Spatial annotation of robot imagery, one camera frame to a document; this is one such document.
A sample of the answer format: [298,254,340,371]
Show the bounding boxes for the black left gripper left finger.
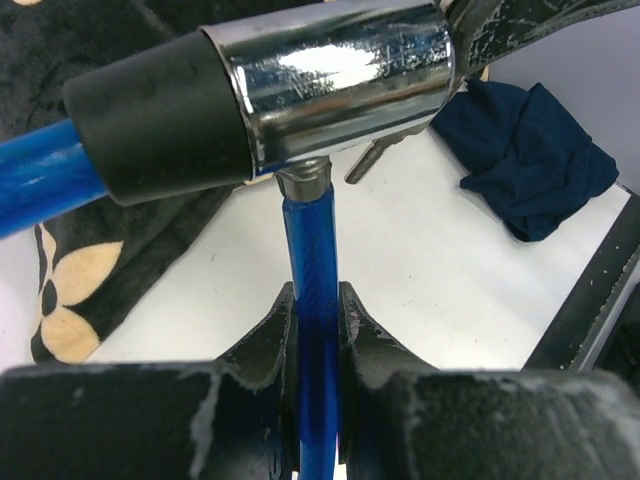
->
[1,284,298,479]

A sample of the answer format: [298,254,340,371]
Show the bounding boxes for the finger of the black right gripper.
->
[444,0,635,78]

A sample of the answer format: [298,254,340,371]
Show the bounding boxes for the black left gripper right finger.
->
[339,282,639,479]

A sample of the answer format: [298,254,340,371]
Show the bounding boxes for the silver cable lock keys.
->
[345,124,426,185]

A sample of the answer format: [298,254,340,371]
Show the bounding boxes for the blue cable with plug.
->
[0,0,457,480]

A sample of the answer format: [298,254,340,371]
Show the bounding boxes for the dark blue cloth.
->
[431,78,619,242]

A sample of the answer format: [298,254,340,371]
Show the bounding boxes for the black floral patterned blanket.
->
[0,0,251,364]

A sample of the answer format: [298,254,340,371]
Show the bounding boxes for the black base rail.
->
[524,195,639,370]

